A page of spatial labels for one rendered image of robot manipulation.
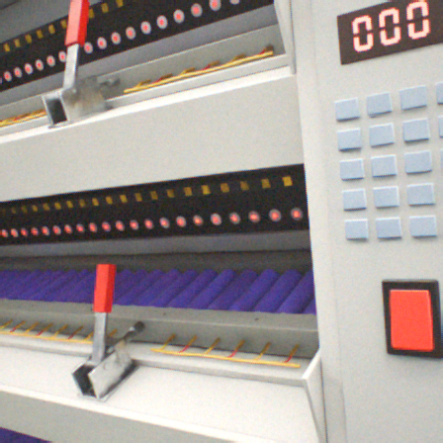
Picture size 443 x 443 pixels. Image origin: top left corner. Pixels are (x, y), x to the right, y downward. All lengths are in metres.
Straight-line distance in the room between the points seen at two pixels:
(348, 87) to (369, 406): 0.15
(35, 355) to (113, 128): 0.24
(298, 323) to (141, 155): 0.15
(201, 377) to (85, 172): 0.16
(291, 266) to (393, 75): 0.23
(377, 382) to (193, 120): 0.17
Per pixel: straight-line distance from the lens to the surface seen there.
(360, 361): 0.26
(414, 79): 0.24
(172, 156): 0.32
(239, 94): 0.28
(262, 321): 0.37
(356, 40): 0.25
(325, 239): 0.26
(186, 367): 0.38
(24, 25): 0.76
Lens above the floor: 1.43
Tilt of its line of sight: 3 degrees down
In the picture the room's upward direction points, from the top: 5 degrees counter-clockwise
